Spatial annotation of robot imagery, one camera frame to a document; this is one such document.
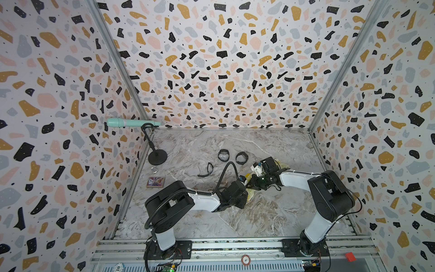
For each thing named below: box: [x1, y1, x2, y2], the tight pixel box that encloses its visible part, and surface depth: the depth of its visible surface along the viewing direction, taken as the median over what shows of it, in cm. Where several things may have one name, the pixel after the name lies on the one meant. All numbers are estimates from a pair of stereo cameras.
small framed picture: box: [146, 176, 165, 188], surface depth 96 cm
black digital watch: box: [235, 151, 249, 165], surface depth 106 cm
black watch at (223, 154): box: [217, 148, 230, 163], surface depth 108 cm
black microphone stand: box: [141, 122, 168, 166], surface depth 105 cm
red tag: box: [344, 251, 357, 263], surface depth 74 cm
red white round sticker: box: [241, 254, 251, 267], surface depth 73 cm
